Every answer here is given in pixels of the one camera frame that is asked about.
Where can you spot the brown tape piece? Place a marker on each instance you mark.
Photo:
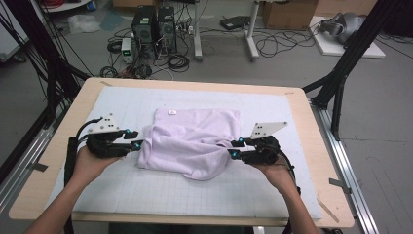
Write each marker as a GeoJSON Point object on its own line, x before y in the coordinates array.
{"type": "Point", "coordinates": [105, 83]}

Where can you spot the pale pink towel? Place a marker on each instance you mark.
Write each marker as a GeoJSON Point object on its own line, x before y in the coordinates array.
{"type": "Point", "coordinates": [191, 146]}

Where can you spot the black flat device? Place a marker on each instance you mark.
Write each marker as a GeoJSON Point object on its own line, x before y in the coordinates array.
{"type": "Point", "coordinates": [233, 22]}

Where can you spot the teal floor sheet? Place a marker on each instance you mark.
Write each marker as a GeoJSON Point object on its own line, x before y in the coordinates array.
{"type": "Point", "coordinates": [112, 20]}

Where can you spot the black tape strip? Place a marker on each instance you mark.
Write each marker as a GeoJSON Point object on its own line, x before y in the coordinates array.
{"type": "Point", "coordinates": [38, 166]}

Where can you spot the grey headset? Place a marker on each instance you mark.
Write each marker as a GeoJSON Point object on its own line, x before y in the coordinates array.
{"type": "Point", "coordinates": [347, 26]}

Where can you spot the aluminium rail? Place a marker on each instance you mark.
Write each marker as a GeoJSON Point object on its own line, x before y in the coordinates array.
{"type": "Point", "coordinates": [26, 159]}
{"type": "Point", "coordinates": [358, 211]}

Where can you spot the white table leg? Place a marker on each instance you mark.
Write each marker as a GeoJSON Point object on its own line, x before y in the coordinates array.
{"type": "Point", "coordinates": [258, 230]}

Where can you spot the white power supply unit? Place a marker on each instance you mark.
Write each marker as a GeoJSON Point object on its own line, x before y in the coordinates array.
{"type": "Point", "coordinates": [126, 50]}

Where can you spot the white floor board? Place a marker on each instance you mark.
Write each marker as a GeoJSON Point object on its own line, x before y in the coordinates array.
{"type": "Point", "coordinates": [334, 48]}

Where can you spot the person's right hand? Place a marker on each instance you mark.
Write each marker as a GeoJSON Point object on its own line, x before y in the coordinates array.
{"type": "Point", "coordinates": [279, 177]}

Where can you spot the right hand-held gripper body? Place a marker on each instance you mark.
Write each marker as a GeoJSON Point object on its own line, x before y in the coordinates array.
{"type": "Point", "coordinates": [264, 129]}

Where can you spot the person's left hand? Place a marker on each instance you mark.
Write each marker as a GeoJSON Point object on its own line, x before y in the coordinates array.
{"type": "Point", "coordinates": [87, 169]}

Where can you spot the white desk leg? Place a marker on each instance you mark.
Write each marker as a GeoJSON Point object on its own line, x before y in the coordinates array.
{"type": "Point", "coordinates": [197, 39]}
{"type": "Point", "coordinates": [251, 39]}

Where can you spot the large brown cardboard box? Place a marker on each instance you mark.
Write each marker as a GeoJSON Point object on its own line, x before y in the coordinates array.
{"type": "Point", "coordinates": [344, 7]}

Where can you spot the black computer tower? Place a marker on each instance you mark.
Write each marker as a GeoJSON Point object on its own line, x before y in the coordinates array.
{"type": "Point", "coordinates": [144, 32]}
{"type": "Point", "coordinates": [167, 29]}

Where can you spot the grey tape strip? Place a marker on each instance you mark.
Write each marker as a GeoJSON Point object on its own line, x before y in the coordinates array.
{"type": "Point", "coordinates": [339, 185]}

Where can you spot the white foam mat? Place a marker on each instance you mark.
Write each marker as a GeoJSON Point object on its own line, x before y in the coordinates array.
{"type": "Point", "coordinates": [181, 198]}

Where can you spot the clear plastic bag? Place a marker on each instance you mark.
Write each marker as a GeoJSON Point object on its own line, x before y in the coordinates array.
{"type": "Point", "coordinates": [82, 23]}

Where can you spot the black metal stand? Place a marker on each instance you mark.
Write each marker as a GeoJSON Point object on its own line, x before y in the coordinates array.
{"type": "Point", "coordinates": [357, 45]}
{"type": "Point", "coordinates": [32, 32]}

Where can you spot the white round table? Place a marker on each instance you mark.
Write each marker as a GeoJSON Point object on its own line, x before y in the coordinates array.
{"type": "Point", "coordinates": [71, 6]}

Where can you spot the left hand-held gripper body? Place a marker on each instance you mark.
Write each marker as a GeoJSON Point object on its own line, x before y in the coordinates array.
{"type": "Point", "coordinates": [105, 125]}

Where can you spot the person's dark lap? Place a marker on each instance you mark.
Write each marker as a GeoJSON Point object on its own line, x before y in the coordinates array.
{"type": "Point", "coordinates": [178, 229]}

